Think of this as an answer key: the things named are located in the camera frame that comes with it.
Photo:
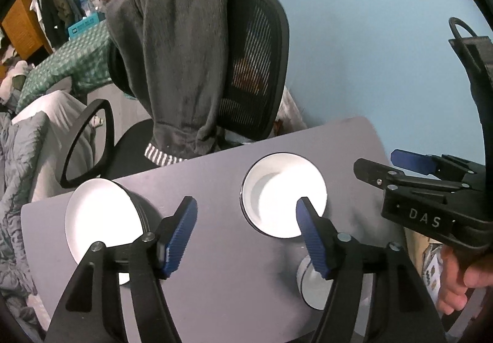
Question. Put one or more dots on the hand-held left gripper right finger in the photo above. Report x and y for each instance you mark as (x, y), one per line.
(314, 239)

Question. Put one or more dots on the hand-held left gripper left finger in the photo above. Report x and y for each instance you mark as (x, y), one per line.
(179, 239)

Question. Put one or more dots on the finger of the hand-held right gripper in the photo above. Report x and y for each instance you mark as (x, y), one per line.
(375, 172)
(414, 162)

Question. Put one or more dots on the white bowl black rim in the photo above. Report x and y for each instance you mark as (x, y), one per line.
(277, 204)
(314, 289)

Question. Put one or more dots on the white plate black rim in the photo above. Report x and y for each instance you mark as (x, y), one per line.
(100, 219)

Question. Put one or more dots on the person's right hand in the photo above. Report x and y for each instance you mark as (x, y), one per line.
(450, 281)

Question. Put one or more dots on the grey quilted duvet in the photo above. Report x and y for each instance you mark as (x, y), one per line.
(15, 212)

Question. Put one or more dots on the black mesh office chair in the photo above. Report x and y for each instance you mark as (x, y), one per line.
(254, 58)

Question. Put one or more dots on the white blanket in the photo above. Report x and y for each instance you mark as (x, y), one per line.
(54, 127)

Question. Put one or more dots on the dark grey fleece robe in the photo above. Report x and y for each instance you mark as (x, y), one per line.
(177, 58)

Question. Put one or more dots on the green checked cloth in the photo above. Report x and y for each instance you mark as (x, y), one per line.
(61, 65)

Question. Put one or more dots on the beige clothes pile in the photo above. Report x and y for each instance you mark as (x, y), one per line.
(11, 81)

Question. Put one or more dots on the blue plastic crate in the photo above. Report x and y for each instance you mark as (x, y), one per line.
(84, 28)

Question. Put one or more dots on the orange wooden louvered door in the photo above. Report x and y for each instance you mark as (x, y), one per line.
(27, 27)

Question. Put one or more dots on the hanging dark clothes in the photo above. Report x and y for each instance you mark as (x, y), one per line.
(57, 8)

